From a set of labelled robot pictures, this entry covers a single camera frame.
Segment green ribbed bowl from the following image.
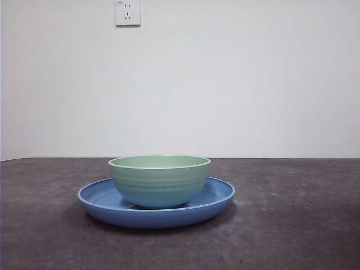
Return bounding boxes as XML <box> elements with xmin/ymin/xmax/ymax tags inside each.
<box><xmin>107</xmin><ymin>155</ymin><xmax>212</xmax><ymax>209</ymax></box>

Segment blue round plate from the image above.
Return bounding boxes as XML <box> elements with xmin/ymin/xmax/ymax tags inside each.
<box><xmin>76</xmin><ymin>176</ymin><xmax>236</xmax><ymax>229</ymax></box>

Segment white wall socket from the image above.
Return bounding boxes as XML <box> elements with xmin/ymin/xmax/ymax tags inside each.
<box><xmin>115</xmin><ymin>0</ymin><xmax>141</xmax><ymax>28</ymax></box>

